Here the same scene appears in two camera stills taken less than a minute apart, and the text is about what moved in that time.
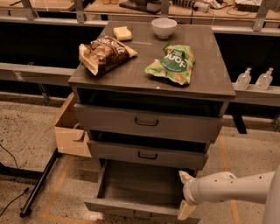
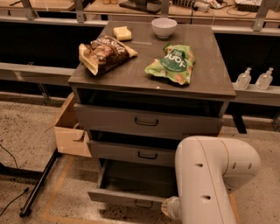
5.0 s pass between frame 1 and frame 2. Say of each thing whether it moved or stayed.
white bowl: stayed
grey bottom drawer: moved
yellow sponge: stayed
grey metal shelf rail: stayed
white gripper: moved
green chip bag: stayed
